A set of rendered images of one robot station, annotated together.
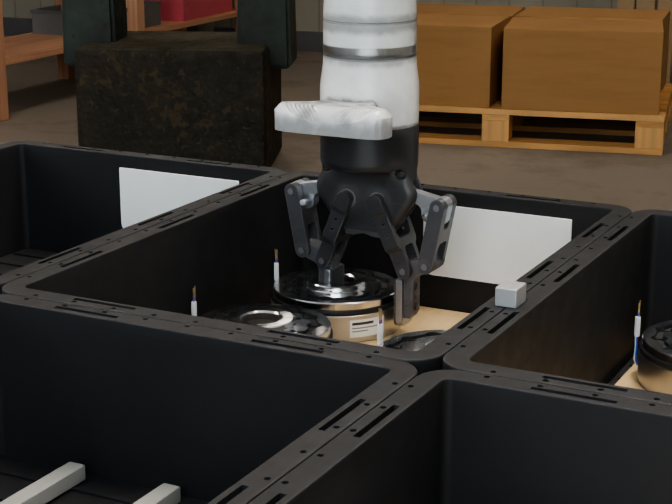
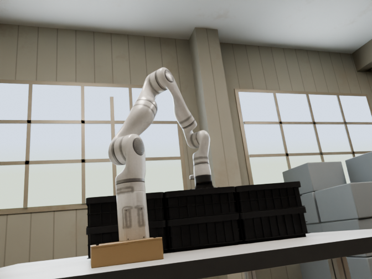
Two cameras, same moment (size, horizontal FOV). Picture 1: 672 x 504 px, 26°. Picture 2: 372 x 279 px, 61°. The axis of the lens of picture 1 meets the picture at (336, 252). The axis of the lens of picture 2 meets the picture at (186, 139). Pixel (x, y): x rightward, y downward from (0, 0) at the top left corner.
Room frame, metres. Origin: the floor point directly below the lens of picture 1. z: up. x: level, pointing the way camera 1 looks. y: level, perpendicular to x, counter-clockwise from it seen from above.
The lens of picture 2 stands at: (2.12, -0.95, 0.75)
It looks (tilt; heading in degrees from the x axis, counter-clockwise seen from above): 17 degrees up; 140
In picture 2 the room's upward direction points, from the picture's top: 6 degrees counter-clockwise
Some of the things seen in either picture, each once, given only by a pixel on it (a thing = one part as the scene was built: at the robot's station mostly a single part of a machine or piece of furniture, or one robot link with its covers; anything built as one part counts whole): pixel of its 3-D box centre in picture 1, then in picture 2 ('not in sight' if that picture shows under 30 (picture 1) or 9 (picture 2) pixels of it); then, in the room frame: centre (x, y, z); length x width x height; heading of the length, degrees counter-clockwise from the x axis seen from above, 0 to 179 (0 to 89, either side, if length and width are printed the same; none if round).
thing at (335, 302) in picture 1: (336, 288); not in sight; (1.11, 0.00, 0.86); 0.10 x 0.10 x 0.01
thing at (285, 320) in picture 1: (261, 321); not in sight; (1.01, 0.05, 0.86); 0.05 x 0.05 x 0.01
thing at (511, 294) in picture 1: (510, 294); not in sight; (0.84, -0.11, 0.94); 0.02 x 0.01 x 0.01; 153
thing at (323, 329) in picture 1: (261, 327); not in sight; (1.01, 0.05, 0.86); 0.10 x 0.10 x 0.01
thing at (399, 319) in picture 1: (403, 299); not in sight; (1.08, -0.05, 0.86); 0.02 x 0.01 x 0.04; 153
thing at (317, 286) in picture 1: (336, 282); not in sight; (1.11, 0.00, 0.86); 0.05 x 0.05 x 0.01
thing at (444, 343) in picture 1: (347, 260); (191, 198); (0.98, -0.01, 0.92); 0.40 x 0.30 x 0.02; 153
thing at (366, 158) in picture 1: (369, 173); (203, 185); (1.09, -0.03, 0.96); 0.08 x 0.08 x 0.09
